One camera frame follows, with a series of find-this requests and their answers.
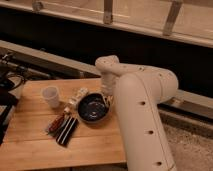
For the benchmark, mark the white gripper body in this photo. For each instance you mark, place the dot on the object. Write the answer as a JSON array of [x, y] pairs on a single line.
[[107, 83]]

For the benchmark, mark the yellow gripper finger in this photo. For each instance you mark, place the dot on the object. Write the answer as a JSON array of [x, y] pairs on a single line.
[[111, 100], [107, 101]]

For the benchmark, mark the dark ceramic bowl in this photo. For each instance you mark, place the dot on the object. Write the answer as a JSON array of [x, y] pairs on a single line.
[[92, 108]]

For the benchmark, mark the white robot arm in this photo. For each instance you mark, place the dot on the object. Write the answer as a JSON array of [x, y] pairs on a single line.
[[137, 90]]

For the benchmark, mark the white tube bottle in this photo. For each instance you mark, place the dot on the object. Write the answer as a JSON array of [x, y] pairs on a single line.
[[74, 101]]

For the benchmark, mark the black white striped case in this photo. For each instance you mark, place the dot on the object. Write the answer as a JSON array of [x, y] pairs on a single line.
[[67, 131]]

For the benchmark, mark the translucent plastic cup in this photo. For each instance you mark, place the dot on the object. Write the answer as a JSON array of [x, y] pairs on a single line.
[[51, 96]]

